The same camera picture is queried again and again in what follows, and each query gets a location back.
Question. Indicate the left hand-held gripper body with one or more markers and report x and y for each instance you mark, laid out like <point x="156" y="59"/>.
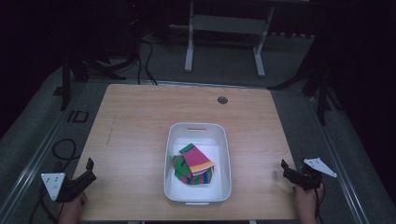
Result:
<point x="70" y="187"/>

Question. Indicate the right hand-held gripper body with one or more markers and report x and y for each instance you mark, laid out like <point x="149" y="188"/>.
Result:
<point x="308" y="178"/>

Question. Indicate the person's left hand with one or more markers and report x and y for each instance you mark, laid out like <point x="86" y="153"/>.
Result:
<point x="72" y="211"/>

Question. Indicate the person's right hand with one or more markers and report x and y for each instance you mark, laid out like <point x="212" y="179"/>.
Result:
<point x="305" y="202"/>

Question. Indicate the black metal stand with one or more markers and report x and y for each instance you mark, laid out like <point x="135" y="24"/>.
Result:
<point x="322" y="90"/>
<point x="66" y="81"/>

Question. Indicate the pink striped sock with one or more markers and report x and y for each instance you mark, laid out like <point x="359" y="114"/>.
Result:
<point x="196" y="160"/>

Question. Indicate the white plastic bin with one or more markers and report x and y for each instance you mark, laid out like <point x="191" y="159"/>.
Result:
<point x="198" y="186"/>

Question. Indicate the green striped sock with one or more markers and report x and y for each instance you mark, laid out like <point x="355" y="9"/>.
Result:
<point x="183" y="173"/>

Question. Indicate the metal floor rail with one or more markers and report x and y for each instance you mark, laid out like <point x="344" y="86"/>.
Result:
<point x="337" y="168"/>
<point x="34" y="158"/>

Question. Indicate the white metal desk frame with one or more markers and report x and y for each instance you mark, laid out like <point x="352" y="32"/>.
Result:
<point x="227" y="24"/>

